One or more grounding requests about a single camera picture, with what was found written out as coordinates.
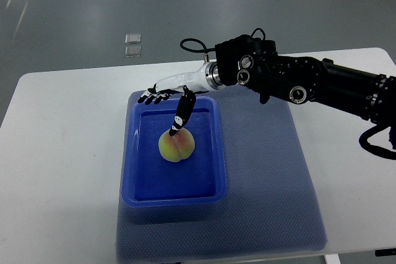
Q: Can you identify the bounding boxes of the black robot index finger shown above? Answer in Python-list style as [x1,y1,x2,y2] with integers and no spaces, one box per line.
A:
[153,90,178,104]

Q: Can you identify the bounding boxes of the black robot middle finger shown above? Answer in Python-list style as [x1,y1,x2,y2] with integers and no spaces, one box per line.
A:
[144,91,166,104]

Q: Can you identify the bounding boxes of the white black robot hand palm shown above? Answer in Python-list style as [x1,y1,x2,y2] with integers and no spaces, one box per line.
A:
[155,62,218,93]

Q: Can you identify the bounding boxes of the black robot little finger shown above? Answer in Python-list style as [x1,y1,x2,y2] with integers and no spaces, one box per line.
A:
[147,84,158,93]

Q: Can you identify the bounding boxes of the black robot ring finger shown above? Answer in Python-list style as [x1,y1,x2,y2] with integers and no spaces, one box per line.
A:
[137,90,158,103]

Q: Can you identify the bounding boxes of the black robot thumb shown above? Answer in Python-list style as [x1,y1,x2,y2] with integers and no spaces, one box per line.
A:
[169,86,196,137]

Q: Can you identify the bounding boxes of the yellow pink peach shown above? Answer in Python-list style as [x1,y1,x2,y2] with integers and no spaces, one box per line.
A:
[158,128,195,163]

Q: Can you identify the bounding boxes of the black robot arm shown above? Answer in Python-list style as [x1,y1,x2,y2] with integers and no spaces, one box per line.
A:
[139,34,395,159]

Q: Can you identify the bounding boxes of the lower metal floor plate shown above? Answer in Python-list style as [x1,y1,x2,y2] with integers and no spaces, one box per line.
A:
[124,46,142,57]

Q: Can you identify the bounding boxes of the metal floor plate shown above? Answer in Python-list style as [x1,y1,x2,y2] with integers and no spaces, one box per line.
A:
[124,46,142,57]
[125,33,141,45]

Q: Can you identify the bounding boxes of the upper metal floor plate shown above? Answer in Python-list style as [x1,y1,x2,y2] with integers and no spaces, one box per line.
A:
[125,33,141,45]

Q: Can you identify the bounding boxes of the blue plastic tray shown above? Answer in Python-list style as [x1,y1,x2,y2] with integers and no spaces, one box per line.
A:
[120,93,227,208]

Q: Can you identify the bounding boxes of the blue grey textured mat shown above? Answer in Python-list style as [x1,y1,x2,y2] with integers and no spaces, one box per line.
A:
[116,86,327,263]

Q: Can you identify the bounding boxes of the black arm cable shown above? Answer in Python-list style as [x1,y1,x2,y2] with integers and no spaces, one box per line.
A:
[179,38,217,61]

